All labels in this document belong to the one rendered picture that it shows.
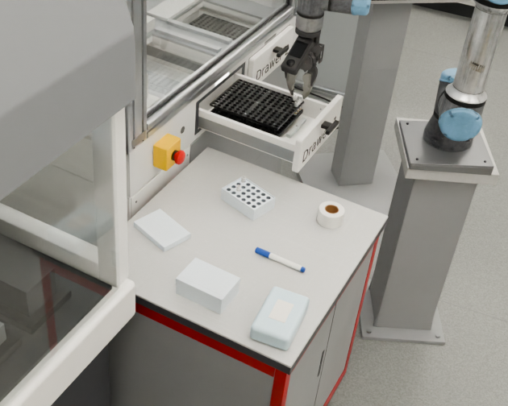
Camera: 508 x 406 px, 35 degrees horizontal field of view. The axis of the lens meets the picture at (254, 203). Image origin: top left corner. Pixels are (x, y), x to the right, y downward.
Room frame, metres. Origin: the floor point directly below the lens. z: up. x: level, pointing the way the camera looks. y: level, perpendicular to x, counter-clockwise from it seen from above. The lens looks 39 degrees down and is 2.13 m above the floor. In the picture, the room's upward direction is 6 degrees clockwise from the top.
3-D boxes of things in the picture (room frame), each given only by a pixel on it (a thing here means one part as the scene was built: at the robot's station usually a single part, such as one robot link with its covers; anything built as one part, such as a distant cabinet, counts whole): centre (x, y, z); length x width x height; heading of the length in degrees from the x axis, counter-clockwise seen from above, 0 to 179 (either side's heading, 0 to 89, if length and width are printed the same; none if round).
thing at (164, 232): (1.54, 0.23, 0.77); 0.13 x 0.09 x 0.02; 47
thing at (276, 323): (1.27, -0.09, 0.78); 0.15 x 0.10 x 0.04; 162
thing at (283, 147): (2.00, 0.03, 0.86); 0.40 x 0.26 x 0.06; 66
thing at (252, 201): (1.70, 0.02, 0.78); 0.12 x 0.08 x 0.04; 50
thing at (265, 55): (2.33, 0.00, 0.87); 0.29 x 0.02 x 0.11; 156
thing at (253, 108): (2.00, 0.02, 0.87); 0.22 x 0.18 x 0.06; 66
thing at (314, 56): (2.02, -0.10, 1.08); 0.09 x 0.08 x 0.12; 156
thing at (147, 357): (1.55, 0.02, 0.38); 0.62 x 0.58 x 0.76; 156
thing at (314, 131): (1.92, -0.16, 0.87); 0.29 x 0.02 x 0.11; 156
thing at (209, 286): (1.34, 0.09, 0.79); 0.13 x 0.09 x 0.05; 65
